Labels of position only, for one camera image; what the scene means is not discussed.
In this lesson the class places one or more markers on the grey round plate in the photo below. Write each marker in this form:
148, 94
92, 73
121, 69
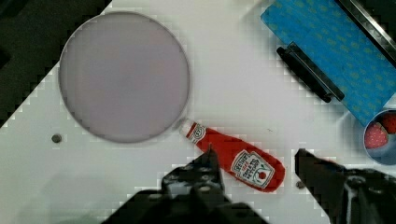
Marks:
124, 77

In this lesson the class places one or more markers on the blue bowl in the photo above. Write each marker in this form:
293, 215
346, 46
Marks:
384, 155

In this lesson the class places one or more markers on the red toy strawberry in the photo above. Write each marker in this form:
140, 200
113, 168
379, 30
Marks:
375, 136
389, 122

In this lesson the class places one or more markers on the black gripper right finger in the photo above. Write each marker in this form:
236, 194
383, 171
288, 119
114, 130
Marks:
324, 179

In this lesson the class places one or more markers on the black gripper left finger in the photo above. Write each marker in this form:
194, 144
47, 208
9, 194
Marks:
204, 171

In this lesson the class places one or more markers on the red plush ketchup bottle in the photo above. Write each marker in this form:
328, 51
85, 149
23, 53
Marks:
245, 162

